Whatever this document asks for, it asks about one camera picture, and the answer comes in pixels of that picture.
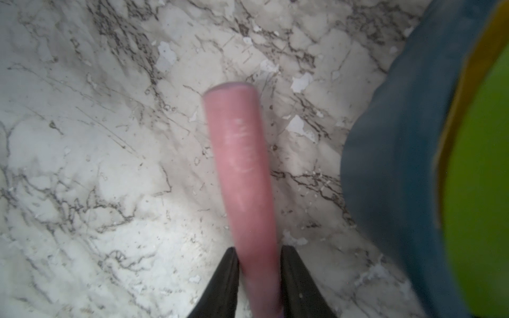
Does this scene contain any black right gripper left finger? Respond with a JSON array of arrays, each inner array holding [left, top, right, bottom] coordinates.
[[188, 247, 240, 318]]

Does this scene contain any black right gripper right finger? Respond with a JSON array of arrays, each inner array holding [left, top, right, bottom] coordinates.
[[280, 245, 336, 318]]

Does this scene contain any purple shovel pink handle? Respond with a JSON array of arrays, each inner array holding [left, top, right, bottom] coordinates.
[[203, 82, 282, 317]]

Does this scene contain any green trowel yellow handle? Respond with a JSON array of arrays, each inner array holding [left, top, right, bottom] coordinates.
[[443, 49, 508, 317]]

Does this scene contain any yellow plastic scoop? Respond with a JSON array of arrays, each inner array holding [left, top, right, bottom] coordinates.
[[433, 1, 508, 229]]

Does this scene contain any teal plastic storage box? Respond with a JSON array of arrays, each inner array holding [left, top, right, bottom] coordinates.
[[341, 1, 497, 317]]

